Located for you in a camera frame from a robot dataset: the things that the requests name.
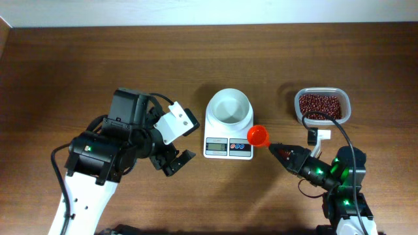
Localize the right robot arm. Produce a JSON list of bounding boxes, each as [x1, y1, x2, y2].
[[268, 143, 378, 234]]

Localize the white round bowl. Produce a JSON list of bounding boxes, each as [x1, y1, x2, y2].
[[206, 88, 253, 125]]

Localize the clear plastic bean container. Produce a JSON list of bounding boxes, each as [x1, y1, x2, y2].
[[295, 87, 351, 124]]

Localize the red adzuki beans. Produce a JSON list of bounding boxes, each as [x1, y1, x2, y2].
[[298, 94, 342, 119]]

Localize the white digital kitchen scale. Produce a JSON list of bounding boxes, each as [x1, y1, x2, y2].
[[203, 106, 254, 160]]

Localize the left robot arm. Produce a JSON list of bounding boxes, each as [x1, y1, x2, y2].
[[49, 87, 200, 234]]

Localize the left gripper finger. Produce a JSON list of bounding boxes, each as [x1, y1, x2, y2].
[[169, 150, 196, 176], [162, 154, 180, 173]]

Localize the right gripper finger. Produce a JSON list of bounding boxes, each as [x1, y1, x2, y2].
[[270, 143, 302, 153], [268, 145, 289, 166]]

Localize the orange measuring scoop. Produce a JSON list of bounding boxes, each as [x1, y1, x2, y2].
[[247, 125, 271, 147]]

